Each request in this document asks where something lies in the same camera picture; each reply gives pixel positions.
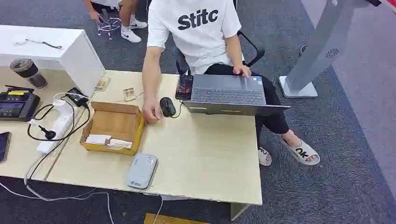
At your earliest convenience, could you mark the dark smartphone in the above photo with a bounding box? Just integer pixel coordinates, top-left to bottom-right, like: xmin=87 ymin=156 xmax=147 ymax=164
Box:
xmin=0 ymin=132 xmax=12 ymax=164

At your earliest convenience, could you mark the black desktop terminal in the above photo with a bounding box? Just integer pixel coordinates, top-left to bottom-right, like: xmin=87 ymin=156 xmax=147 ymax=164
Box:
xmin=0 ymin=85 xmax=41 ymax=122

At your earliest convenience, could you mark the white cable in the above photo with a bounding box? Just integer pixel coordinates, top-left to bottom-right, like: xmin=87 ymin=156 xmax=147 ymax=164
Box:
xmin=0 ymin=154 xmax=115 ymax=224
xmin=151 ymin=195 xmax=164 ymax=224

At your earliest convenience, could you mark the person's left hand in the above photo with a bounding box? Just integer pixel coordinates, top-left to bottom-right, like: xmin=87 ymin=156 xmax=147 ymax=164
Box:
xmin=233 ymin=64 xmax=252 ymax=78

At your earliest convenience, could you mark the person's right hand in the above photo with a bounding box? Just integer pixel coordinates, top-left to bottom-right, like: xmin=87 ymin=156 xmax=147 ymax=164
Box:
xmin=141 ymin=98 xmax=163 ymax=125

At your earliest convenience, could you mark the black power adapter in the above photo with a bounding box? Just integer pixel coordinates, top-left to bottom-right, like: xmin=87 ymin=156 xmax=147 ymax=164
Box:
xmin=66 ymin=87 xmax=90 ymax=108

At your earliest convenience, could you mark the black office chair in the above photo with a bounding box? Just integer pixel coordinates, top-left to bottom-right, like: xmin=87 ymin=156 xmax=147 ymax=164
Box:
xmin=175 ymin=30 xmax=266 ymax=76

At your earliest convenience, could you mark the metal stool base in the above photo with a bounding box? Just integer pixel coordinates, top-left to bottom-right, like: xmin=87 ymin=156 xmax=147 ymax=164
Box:
xmin=97 ymin=9 xmax=122 ymax=41

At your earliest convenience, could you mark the white sandal with black print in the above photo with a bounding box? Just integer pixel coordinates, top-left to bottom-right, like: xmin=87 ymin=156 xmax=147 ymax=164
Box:
xmin=257 ymin=146 xmax=273 ymax=167
xmin=280 ymin=136 xmax=321 ymax=166

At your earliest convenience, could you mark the person in white shirt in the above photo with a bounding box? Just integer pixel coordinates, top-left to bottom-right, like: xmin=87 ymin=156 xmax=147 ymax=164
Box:
xmin=141 ymin=0 xmax=321 ymax=167

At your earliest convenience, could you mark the small beige card holder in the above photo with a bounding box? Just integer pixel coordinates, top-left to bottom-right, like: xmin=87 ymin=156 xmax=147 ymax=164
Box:
xmin=122 ymin=87 xmax=137 ymax=103
xmin=94 ymin=77 xmax=111 ymax=92

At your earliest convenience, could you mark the black cable with plug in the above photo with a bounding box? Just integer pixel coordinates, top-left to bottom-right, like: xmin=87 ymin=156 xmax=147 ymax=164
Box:
xmin=27 ymin=95 xmax=92 ymax=142

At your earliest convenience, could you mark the dark coffee cup with lid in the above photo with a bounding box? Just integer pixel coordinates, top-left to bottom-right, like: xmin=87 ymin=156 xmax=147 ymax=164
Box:
xmin=9 ymin=58 xmax=48 ymax=90

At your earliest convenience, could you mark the grey card reader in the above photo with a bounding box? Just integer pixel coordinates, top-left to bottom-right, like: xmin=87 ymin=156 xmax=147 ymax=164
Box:
xmin=126 ymin=153 xmax=159 ymax=190

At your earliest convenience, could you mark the white power strip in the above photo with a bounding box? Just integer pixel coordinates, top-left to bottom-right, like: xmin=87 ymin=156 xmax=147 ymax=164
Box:
xmin=36 ymin=98 xmax=77 ymax=154

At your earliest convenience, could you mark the grey floor stand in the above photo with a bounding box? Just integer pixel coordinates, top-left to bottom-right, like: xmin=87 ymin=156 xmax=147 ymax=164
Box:
xmin=278 ymin=0 xmax=383 ymax=99

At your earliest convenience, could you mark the white card stack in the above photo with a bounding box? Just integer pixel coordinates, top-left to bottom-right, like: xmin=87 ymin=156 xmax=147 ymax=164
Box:
xmin=85 ymin=134 xmax=112 ymax=146
xmin=106 ymin=138 xmax=133 ymax=151

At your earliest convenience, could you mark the thin dark cord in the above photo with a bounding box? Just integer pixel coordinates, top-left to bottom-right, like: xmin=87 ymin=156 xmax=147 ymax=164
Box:
xmin=26 ymin=38 xmax=64 ymax=50

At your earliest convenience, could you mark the white cabinet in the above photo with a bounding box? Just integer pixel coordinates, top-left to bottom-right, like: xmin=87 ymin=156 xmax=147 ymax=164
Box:
xmin=0 ymin=24 xmax=106 ymax=98

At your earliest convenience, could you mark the black computer mouse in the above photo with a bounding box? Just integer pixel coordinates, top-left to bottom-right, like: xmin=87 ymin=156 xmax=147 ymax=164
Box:
xmin=159 ymin=97 xmax=177 ymax=118

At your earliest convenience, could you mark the yellow-brown board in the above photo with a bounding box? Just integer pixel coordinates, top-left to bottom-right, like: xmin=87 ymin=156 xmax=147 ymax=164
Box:
xmin=143 ymin=213 xmax=212 ymax=224

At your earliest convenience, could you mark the person with white sneakers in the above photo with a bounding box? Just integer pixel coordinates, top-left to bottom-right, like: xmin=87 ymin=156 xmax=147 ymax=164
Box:
xmin=83 ymin=0 xmax=149 ymax=43

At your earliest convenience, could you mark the black smartphone with lit screen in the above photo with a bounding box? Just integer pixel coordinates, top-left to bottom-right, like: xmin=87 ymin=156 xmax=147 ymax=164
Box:
xmin=175 ymin=74 xmax=194 ymax=101

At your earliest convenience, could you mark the grey laptop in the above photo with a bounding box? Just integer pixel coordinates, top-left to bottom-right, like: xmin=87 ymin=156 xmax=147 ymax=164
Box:
xmin=182 ymin=74 xmax=292 ymax=117

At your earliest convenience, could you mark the wooden card box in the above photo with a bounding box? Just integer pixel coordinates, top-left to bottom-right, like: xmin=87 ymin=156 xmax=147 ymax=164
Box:
xmin=79 ymin=101 xmax=146 ymax=156

